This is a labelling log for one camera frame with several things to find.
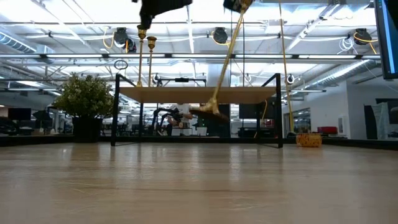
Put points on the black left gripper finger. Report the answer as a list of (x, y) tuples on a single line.
[(158, 7)]

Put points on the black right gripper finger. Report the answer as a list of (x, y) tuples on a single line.
[(231, 5)]

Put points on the brass candlestick holder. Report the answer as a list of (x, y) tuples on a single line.
[(213, 105), (142, 33)]

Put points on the gold-tipped wooden pole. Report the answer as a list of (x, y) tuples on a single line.
[(151, 42)]

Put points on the yellow candle jar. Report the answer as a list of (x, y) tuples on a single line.
[(308, 140)]

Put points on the black background robot arm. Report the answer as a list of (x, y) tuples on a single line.
[(161, 113)]

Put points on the small round ceiling reel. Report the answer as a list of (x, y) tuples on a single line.
[(155, 77), (290, 79)]

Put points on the person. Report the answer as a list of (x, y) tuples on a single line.
[(184, 109)]

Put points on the potted green plant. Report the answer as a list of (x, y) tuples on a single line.
[(85, 96)]

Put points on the black cabinet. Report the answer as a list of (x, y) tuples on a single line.
[(214, 129)]

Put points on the small white bin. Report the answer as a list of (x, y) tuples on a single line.
[(201, 130)]

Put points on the black computer monitor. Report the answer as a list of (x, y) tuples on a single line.
[(384, 37)]

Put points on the red storage box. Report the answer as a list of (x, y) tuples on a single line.
[(327, 130)]

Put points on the black background monitor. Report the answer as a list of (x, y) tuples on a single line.
[(19, 114)]

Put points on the translucent plastic sheet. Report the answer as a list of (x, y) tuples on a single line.
[(382, 119)]

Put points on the black overhead camera gantry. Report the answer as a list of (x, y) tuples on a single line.
[(182, 80)]

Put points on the wooden shelf black metal frame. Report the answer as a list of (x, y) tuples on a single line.
[(248, 95)]

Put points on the grey ceiling air duct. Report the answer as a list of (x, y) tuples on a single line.
[(342, 73), (15, 43)]

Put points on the white wall poster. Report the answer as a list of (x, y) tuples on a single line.
[(342, 125)]

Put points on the black metal table frame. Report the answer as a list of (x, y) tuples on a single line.
[(46, 140)]

